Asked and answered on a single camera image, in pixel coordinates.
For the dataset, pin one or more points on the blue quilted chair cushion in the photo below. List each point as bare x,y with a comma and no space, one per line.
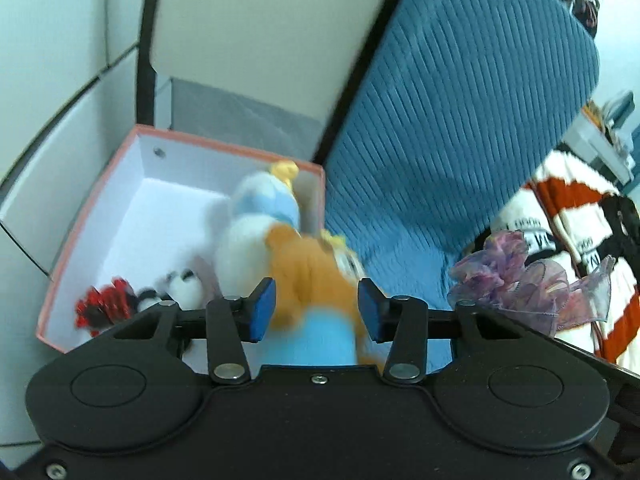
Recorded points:
462,101

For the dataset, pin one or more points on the small panda plush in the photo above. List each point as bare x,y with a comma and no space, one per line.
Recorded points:
183,287

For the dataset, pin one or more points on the black garment on bed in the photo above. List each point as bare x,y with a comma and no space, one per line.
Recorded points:
623,243

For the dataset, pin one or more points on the striped fleece blanket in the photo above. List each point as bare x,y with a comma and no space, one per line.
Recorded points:
558,211

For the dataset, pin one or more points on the white blue penguin plush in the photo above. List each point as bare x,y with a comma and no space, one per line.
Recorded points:
261,200

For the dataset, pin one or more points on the brown bear plush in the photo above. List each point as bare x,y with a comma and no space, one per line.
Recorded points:
316,321

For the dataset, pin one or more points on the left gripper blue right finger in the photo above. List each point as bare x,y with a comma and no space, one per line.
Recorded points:
378,312

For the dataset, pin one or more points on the pink cardboard box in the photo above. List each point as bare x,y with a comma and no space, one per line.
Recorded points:
160,206

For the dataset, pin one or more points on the beige folding chair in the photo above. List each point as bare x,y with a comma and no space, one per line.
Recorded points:
304,57

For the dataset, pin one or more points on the black red devil toy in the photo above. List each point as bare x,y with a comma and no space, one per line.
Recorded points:
102,308

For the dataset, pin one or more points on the white cluttered desk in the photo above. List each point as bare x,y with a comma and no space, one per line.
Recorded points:
596,136

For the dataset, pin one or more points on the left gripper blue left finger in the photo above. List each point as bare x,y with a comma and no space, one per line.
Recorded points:
257,310

